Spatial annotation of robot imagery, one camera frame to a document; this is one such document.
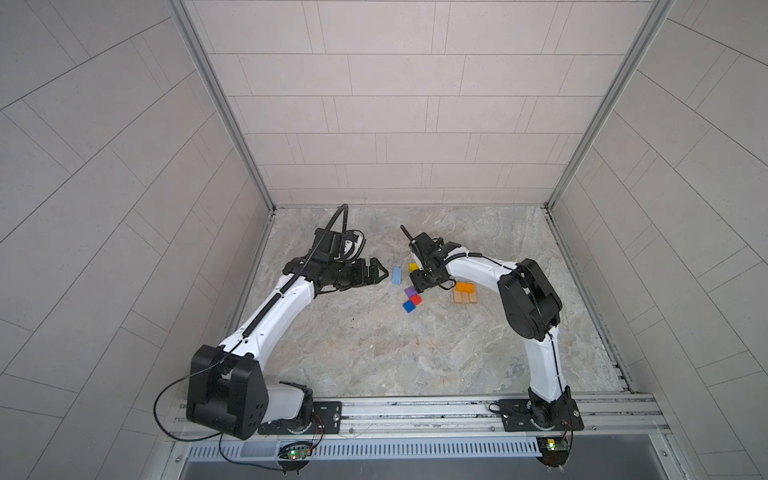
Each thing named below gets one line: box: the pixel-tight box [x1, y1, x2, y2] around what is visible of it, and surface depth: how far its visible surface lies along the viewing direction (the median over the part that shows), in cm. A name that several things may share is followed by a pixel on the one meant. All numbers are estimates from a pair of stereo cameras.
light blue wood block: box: [392, 266, 403, 285], surface depth 98 cm
